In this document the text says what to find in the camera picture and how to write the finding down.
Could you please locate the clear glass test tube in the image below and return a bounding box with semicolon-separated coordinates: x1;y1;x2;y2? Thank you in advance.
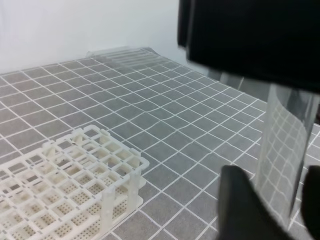
102;51;158;63
113;55;164;68
110;53;162;66
92;48;152;61
255;84;320;228
85;46;131;58

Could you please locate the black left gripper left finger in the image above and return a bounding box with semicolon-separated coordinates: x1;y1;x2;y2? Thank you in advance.
217;165;292;240

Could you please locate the white plastic test tube rack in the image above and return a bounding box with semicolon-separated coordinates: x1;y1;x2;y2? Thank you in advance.
0;125;150;240

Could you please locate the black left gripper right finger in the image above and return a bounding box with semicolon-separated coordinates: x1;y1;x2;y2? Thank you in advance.
300;165;320;240

